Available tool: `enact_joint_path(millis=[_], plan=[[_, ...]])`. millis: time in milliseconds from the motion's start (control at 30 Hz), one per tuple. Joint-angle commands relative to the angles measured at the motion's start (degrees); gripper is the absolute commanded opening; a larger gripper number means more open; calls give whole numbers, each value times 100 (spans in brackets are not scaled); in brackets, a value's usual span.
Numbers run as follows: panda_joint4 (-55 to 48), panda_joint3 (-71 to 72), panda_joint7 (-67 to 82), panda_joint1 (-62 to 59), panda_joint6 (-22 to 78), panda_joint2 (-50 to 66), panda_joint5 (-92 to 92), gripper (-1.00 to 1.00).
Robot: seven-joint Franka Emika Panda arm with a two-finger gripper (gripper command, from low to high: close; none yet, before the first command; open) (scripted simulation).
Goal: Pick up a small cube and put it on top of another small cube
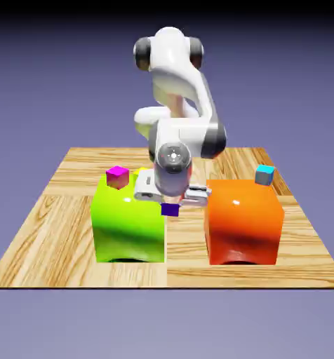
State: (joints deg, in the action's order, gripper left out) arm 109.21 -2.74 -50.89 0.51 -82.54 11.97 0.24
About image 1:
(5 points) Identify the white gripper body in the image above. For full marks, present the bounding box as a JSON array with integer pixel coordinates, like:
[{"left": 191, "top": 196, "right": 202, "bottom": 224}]
[{"left": 133, "top": 168, "right": 212, "bottom": 208}]

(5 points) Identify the small magenta cube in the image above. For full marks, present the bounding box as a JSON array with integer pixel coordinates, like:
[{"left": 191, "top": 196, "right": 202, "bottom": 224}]
[{"left": 105, "top": 165, "right": 130, "bottom": 191}]

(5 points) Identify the small purple cube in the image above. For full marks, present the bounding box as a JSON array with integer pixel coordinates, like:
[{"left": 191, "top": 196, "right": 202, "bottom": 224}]
[{"left": 161, "top": 203, "right": 180, "bottom": 217}]

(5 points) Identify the small cyan cube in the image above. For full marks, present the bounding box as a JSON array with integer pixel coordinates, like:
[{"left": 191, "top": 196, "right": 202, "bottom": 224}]
[{"left": 254, "top": 164, "right": 275, "bottom": 187}]

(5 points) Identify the large green box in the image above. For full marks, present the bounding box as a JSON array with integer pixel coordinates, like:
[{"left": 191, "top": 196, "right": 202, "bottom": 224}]
[{"left": 90, "top": 171, "right": 168, "bottom": 264}]

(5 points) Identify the large orange box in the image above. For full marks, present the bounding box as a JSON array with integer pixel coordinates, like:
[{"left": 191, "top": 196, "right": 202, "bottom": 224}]
[{"left": 203, "top": 178, "right": 286, "bottom": 266}]

